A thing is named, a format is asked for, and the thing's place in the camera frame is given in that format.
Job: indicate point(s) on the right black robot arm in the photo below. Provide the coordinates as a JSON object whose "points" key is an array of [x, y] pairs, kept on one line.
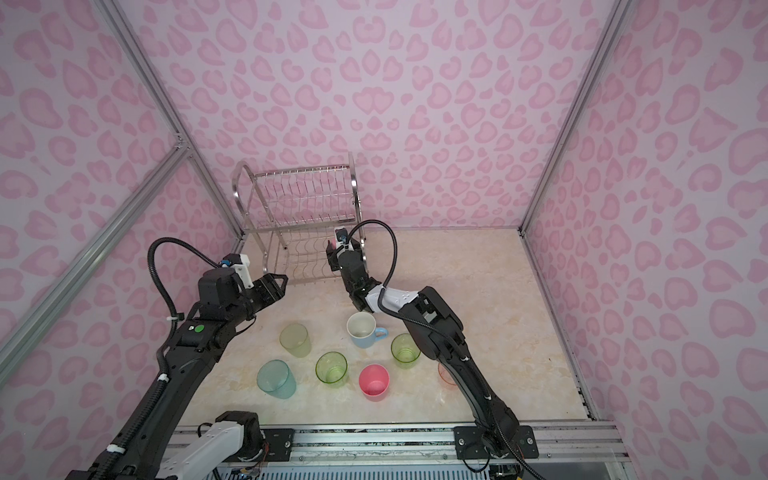
{"points": [[437, 332]]}

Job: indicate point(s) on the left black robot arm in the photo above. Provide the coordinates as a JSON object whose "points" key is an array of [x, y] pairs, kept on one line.
{"points": [[226, 300]]}

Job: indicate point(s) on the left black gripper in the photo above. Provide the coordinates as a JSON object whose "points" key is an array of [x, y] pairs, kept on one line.
{"points": [[266, 286]]}

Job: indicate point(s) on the clear peach plastic cup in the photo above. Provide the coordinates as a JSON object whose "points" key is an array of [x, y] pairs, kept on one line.
{"points": [[446, 377]]}

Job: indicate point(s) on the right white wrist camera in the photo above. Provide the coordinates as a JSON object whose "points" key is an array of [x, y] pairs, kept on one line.
{"points": [[342, 238]]}

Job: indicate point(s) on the green plastic cup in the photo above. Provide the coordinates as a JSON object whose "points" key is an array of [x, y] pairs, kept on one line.
{"points": [[405, 351], [331, 369]]}

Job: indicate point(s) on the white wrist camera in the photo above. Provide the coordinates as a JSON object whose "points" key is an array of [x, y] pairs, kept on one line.
{"points": [[240, 263], [342, 238]]}

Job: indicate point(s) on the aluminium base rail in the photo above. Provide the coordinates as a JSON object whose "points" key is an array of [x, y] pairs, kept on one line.
{"points": [[564, 442]]}

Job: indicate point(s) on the left aluminium frame beam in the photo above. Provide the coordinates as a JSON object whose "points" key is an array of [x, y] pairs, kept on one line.
{"points": [[39, 319]]}

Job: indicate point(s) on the pink plastic cup near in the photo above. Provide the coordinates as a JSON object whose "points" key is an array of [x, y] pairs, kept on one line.
{"points": [[374, 381]]}

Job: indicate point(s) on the teal plastic cup left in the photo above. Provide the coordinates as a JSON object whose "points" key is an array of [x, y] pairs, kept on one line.
{"points": [[276, 379]]}

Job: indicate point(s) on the chrome wire dish rack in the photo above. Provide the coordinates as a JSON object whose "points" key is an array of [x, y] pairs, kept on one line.
{"points": [[291, 215]]}

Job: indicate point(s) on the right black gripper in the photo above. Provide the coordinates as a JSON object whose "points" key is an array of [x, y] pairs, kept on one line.
{"points": [[333, 257]]}

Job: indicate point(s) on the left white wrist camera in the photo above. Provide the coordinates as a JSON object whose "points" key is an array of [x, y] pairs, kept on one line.
{"points": [[240, 263]]}

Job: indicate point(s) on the yellow-green plastic cup left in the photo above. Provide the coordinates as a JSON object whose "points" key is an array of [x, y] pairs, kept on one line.
{"points": [[295, 339]]}

